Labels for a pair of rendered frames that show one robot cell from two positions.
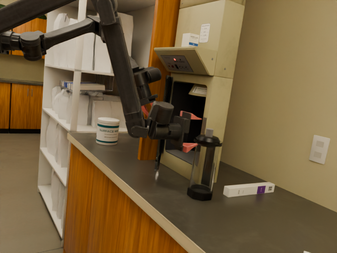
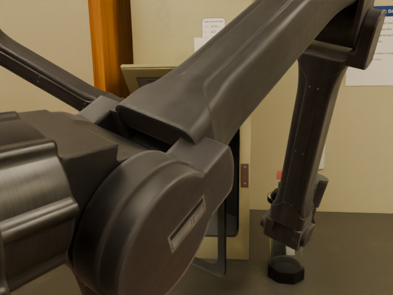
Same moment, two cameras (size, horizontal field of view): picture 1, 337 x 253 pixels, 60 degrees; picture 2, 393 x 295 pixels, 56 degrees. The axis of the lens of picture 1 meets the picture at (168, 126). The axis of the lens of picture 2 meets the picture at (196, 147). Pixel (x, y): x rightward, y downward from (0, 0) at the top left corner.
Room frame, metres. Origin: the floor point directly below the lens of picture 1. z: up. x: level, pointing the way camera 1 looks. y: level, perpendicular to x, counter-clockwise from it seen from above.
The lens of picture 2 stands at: (0.66, 0.69, 1.50)
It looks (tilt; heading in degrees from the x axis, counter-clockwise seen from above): 12 degrees down; 311
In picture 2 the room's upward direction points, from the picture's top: 1 degrees counter-clockwise
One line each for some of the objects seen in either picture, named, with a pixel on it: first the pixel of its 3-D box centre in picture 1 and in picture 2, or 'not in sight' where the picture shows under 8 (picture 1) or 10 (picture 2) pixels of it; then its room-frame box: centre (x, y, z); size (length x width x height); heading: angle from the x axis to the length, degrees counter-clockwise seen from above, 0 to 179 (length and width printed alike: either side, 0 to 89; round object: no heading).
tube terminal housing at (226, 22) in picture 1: (208, 94); (197, 124); (1.41, -0.17, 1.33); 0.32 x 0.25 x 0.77; 34
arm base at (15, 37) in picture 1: (11, 40); not in sight; (1.31, 0.73, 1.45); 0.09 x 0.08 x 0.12; 8
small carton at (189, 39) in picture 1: (190, 41); (205, 50); (1.27, -0.04, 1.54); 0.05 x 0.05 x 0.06; 34
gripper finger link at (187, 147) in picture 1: (187, 140); not in sight; (1.04, -0.08, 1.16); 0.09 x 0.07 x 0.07; 124
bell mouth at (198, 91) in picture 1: (207, 90); not in sight; (1.38, -0.16, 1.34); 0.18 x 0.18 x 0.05
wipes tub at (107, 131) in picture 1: (107, 130); not in sight; (1.74, 0.36, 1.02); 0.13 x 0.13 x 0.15
